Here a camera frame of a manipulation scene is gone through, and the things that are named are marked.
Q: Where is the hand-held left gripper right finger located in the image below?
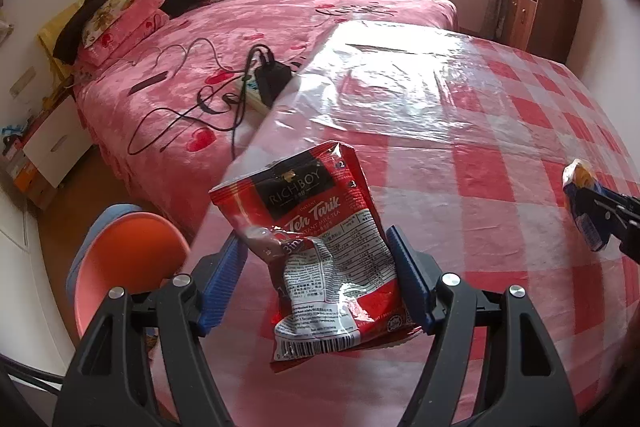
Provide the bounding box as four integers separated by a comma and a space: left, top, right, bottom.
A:
384, 225, 582, 427

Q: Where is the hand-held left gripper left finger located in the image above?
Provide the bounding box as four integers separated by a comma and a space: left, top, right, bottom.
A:
52, 232, 249, 427

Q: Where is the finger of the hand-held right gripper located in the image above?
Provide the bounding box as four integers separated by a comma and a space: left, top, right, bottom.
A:
565, 184, 640, 266

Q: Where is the blue white snack packet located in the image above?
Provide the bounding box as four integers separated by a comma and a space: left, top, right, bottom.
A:
561, 158, 610, 254

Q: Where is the red black drink packet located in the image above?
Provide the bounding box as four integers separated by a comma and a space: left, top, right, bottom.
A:
208, 139, 419, 376

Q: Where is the orange plastic stool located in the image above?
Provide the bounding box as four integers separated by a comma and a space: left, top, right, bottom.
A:
72, 212, 194, 344

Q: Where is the red white checked tablecloth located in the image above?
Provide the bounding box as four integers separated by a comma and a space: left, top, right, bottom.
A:
150, 21, 634, 427

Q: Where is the white power strip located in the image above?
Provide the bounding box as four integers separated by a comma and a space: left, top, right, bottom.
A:
234, 72, 274, 114

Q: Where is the brown wooden cabinet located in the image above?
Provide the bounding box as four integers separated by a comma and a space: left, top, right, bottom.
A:
501, 0, 586, 64

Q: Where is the slim black remote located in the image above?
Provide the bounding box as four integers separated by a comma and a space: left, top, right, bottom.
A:
128, 71, 169, 97

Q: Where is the cardboard box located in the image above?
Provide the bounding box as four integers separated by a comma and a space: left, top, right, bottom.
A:
11, 156, 57, 209

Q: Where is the black power adapter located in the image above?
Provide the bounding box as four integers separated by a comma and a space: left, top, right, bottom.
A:
246, 44, 294, 108

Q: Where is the white nightstand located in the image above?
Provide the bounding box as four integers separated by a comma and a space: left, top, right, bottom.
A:
22, 96, 94, 194

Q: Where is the bed with pink blanket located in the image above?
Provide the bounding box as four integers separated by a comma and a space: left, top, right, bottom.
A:
72, 0, 459, 208

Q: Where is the pink fluffy pillow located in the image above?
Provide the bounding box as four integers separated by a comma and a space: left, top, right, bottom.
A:
75, 0, 171, 68

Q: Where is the floral cream pillow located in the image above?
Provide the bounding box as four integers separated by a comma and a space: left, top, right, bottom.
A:
80, 0, 137, 51

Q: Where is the black cable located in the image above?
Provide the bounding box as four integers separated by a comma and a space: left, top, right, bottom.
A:
126, 38, 262, 158

